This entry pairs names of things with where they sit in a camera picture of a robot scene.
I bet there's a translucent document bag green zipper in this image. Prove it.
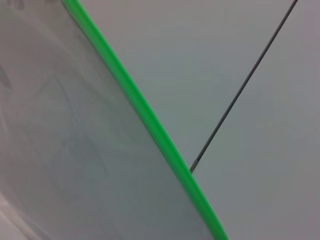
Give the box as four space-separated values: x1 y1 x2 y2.
0 0 230 240

